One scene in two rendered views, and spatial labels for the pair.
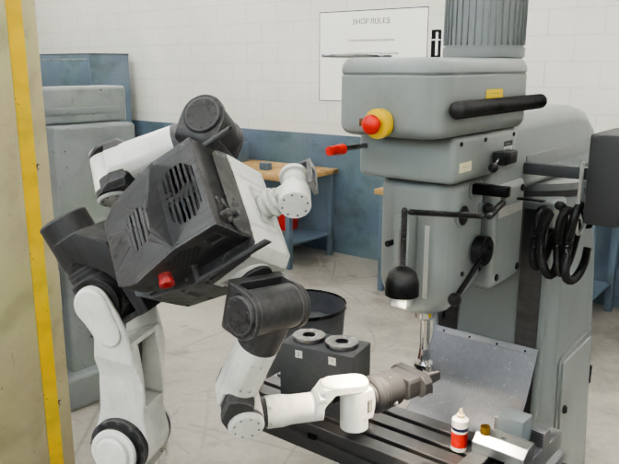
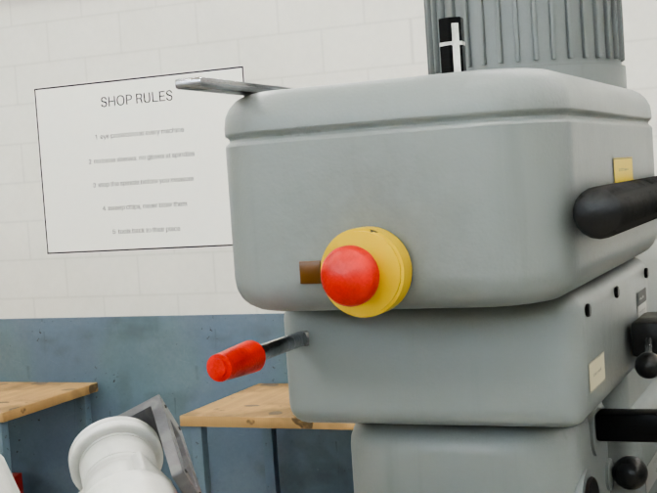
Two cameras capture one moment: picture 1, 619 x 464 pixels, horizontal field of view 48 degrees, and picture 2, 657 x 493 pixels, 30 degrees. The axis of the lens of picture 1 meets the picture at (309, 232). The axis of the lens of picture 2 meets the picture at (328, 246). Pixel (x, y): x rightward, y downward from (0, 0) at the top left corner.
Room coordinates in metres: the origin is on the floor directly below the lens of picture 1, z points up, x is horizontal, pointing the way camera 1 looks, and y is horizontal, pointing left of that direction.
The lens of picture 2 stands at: (0.62, 0.09, 1.83)
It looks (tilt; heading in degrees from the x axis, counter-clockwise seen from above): 3 degrees down; 345
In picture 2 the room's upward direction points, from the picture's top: 4 degrees counter-clockwise
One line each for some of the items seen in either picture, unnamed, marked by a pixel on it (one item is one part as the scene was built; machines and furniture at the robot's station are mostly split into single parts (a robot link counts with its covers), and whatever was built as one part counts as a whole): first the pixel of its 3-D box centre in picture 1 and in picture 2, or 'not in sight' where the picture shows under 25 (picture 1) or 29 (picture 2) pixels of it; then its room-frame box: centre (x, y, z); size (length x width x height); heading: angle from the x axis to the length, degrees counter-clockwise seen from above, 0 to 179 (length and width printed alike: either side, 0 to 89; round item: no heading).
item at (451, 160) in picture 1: (440, 150); (485, 332); (1.63, -0.31, 1.68); 0.34 x 0.24 x 0.10; 142
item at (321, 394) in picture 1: (339, 398); not in sight; (1.44, -0.07, 1.14); 0.13 x 0.07 x 0.09; 103
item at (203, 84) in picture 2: (356, 55); (259, 90); (1.53, -0.10, 1.89); 0.24 x 0.04 x 0.01; 145
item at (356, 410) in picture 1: (357, 400); not in sight; (1.47, -0.11, 1.12); 0.11 x 0.11 x 0.11; 39
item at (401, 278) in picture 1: (402, 280); not in sight; (1.41, -0.20, 1.43); 0.07 x 0.07 x 0.06
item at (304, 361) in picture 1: (324, 371); not in sight; (1.78, -0.04, 1.05); 0.22 x 0.12 x 0.20; 62
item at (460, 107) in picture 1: (501, 105); (645, 199); (1.53, -0.42, 1.79); 0.45 x 0.04 x 0.04; 142
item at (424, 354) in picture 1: (425, 340); not in sight; (1.60, -0.28, 1.22); 0.03 x 0.03 x 0.11
